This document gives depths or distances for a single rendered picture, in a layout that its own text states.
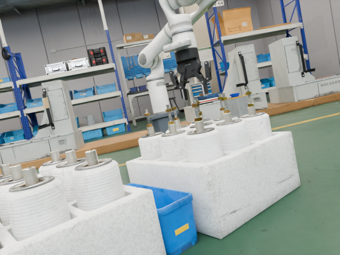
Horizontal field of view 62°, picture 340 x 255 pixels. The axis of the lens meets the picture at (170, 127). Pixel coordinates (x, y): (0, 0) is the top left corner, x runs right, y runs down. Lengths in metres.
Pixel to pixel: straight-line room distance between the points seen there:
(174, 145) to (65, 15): 9.20
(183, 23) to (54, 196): 0.63
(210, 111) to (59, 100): 1.54
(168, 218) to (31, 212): 0.29
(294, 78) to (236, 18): 3.06
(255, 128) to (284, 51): 2.67
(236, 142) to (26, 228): 0.55
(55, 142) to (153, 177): 2.20
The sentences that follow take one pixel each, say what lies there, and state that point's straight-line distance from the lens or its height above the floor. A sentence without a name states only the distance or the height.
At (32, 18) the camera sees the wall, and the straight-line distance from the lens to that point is 10.06.
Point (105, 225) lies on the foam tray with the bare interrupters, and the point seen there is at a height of 0.15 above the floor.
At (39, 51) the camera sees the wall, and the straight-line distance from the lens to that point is 9.78.
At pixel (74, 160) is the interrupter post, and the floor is 0.26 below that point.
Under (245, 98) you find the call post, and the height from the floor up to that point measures 0.30.
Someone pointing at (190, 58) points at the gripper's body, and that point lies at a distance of 0.91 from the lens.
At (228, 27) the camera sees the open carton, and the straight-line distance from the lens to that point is 6.22.
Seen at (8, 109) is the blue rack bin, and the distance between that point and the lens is 5.94.
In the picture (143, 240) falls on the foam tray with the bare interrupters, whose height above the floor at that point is 0.09.
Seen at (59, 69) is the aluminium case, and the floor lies 1.38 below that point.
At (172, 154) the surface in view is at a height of 0.20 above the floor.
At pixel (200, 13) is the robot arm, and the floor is 0.68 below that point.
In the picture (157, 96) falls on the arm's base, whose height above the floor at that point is 0.39.
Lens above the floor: 0.34
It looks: 5 degrees down
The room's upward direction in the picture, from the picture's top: 12 degrees counter-clockwise
